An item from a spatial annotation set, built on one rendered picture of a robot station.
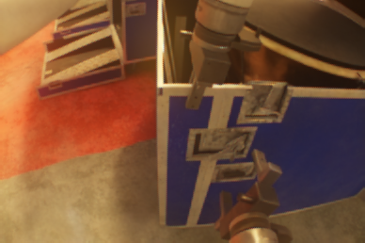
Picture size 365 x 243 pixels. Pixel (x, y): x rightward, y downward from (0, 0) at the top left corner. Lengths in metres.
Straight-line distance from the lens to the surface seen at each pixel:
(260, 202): 0.44
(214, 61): 0.43
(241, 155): 0.73
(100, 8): 3.61
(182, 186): 0.83
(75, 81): 2.11
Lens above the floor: 1.28
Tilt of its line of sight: 41 degrees down
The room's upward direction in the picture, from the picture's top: 5 degrees clockwise
